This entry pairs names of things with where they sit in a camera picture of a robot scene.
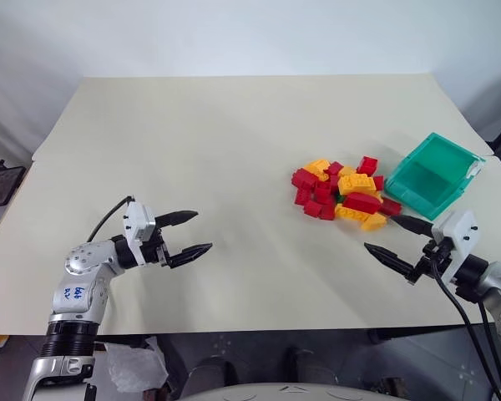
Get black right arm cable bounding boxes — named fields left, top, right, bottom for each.
left=432, top=249, right=501, bottom=401

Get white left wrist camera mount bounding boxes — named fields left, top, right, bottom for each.
left=122, top=200, right=158, bottom=266

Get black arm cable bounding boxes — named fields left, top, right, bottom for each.
left=85, top=195, right=135, bottom=243
left=432, top=249, right=501, bottom=401

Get crumpled clear plastic bag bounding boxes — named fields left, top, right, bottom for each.
left=105, top=335, right=170, bottom=394

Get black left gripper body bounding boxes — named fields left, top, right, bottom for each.
left=139, top=227, right=173, bottom=269

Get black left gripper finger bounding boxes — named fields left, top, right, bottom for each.
left=169, top=241, right=215, bottom=270
left=155, top=210, right=200, bottom=231

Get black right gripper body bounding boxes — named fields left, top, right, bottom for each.
left=406, top=237, right=453, bottom=287

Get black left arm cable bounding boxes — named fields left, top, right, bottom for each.
left=85, top=195, right=135, bottom=243

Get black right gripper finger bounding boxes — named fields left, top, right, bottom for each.
left=363, top=242, right=416, bottom=280
left=389, top=214, right=436, bottom=241

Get red plastic toy brick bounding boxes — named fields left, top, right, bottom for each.
left=342, top=191, right=383, bottom=216

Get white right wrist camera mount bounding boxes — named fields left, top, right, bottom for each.
left=431, top=209, right=480, bottom=287

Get white robot torso cover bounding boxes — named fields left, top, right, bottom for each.
left=178, top=381, right=386, bottom=401

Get black mesh chair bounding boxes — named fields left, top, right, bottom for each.
left=0, top=153, right=28, bottom=210

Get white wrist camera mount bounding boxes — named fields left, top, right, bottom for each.
left=431, top=209, right=480, bottom=287
left=122, top=200, right=158, bottom=266

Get green plastic bin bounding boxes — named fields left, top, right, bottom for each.
left=383, top=132, right=488, bottom=221

